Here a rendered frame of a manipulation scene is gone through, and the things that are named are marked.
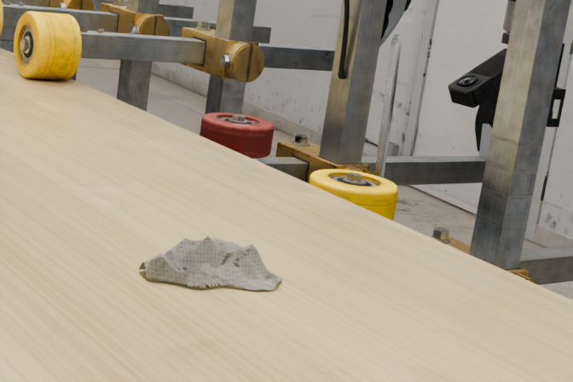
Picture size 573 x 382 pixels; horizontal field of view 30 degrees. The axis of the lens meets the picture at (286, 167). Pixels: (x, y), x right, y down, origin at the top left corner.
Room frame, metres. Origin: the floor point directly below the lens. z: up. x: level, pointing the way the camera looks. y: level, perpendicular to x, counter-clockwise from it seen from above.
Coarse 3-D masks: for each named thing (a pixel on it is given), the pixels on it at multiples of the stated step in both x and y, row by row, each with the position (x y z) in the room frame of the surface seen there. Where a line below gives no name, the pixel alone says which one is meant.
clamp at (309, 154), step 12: (288, 144) 1.25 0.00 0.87; (312, 144) 1.27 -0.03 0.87; (276, 156) 1.25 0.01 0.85; (288, 156) 1.23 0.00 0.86; (300, 156) 1.21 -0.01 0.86; (312, 156) 1.20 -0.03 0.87; (312, 168) 1.20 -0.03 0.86; (324, 168) 1.18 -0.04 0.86; (336, 168) 1.16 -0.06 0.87; (348, 168) 1.17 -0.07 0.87; (360, 168) 1.17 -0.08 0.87
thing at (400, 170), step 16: (272, 160) 1.19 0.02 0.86; (288, 160) 1.20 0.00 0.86; (368, 160) 1.27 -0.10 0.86; (400, 160) 1.30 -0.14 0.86; (416, 160) 1.31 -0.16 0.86; (432, 160) 1.33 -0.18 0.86; (448, 160) 1.35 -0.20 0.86; (464, 160) 1.36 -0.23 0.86; (480, 160) 1.38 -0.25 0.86; (304, 176) 1.20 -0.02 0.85; (384, 176) 1.28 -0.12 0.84; (400, 176) 1.29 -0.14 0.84; (416, 176) 1.31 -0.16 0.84; (432, 176) 1.33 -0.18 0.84; (448, 176) 1.34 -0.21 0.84; (464, 176) 1.36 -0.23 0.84; (480, 176) 1.38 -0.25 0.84
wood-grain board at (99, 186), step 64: (0, 64) 1.34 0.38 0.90; (0, 128) 0.96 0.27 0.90; (64, 128) 1.01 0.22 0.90; (128, 128) 1.05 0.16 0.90; (0, 192) 0.75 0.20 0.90; (64, 192) 0.77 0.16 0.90; (128, 192) 0.80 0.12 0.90; (192, 192) 0.83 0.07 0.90; (256, 192) 0.86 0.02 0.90; (320, 192) 0.89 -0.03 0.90; (0, 256) 0.61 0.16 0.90; (64, 256) 0.62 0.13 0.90; (128, 256) 0.64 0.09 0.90; (320, 256) 0.70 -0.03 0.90; (384, 256) 0.72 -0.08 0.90; (448, 256) 0.75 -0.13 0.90; (0, 320) 0.51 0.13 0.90; (64, 320) 0.52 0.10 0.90; (128, 320) 0.53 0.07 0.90; (192, 320) 0.55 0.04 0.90; (256, 320) 0.56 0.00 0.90; (320, 320) 0.58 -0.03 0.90; (384, 320) 0.59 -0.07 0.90; (448, 320) 0.61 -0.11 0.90; (512, 320) 0.63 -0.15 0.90
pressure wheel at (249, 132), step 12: (204, 120) 1.14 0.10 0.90; (216, 120) 1.13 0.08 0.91; (228, 120) 1.16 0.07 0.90; (240, 120) 1.15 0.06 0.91; (252, 120) 1.18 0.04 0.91; (264, 120) 1.17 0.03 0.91; (204, 132) 1.14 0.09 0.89; (216, 132) 1.12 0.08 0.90; (228, 132) 1.12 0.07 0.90; (240, 132) 1.12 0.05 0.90; (252, 132) 1.12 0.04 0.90; (264, 132) 1.13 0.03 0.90; (228, 144) 1.12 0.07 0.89; (240, 144) 1.12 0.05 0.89; (252, 144) 1.12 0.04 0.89; (264, 144) 1.13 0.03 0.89; (252, 156) 1.12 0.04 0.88; (264, 156) 1.14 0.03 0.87
